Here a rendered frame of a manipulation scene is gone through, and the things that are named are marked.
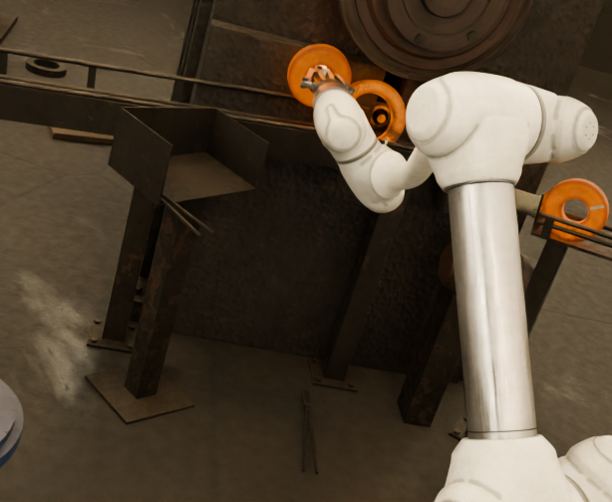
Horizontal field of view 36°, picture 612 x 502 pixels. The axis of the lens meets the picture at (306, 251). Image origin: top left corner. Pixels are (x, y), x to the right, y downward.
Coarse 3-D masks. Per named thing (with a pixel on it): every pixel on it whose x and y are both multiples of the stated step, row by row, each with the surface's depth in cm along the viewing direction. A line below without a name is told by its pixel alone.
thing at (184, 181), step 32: (128, 128) 200; (160, 128) 211; (192, 128) 217; (224, 128) 217; (128, 160) 201; (160, 160) 192; (192, 160) 217; (224, 160) 218; (256, 160) 210; (160, 192) 193; (192, 192) 203; (224, 192) 206; (192, 224) 214; (160, 256) 217; (160, 288) 218; (160, 320) 223; (160, 352) 228; (96, 384) 231; (128, 384) 233; (160, 384) 239; (128, 416) 224
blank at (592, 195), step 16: (560, 192) 229; (576, 192) 228; (592, 192) 226; (544, 208) 232; (560, 208) 230; (592, 208) 227; (608, 208) 227; (560, 224) 231; (592, 224) 228; (576, 240) 231
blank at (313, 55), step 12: (312, 48) 223; (324, 48) 224; (336, 48) 227; (300, 60) 224; (312, 60) 225; (324, 60) 225; (336, 60) 225; (288, 72) 226; (300, 72) 226; (336, 72) 227; (348, 72) 227; (300, 84) 227; (348, 84) 228; (300, 96) 229; (312, 96) 229
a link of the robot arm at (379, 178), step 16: (384, 144) 203; (368, 160) 199; (384, 160) 198; (400, 160) 199; (416, 160) 184; (352, 176) 202; (368, 176) 199; (384, 176) 198; (400, 176) 194; (416, 176) 189; (368, 192) 202; (384, 192) 200; (400, 192) 203; (384, 208) 206
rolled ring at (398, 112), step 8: (368, 80) 234; (376, 80) 234; (360, 88) 233; (368, 88) 234; (376, 88) 234; (384, 88) 235; (392, 88) 235; (384, 96) 235; (392, 96) 235; (400, 96) 236; (392, 104) 236; (400, 104) 236; (392, 112) 237; (400, 112) 236; (392, 120) 238; (400, 120) 237; (392, 128) 237; (400, 128) 237; (384, 136) 237; (392, 136) 237
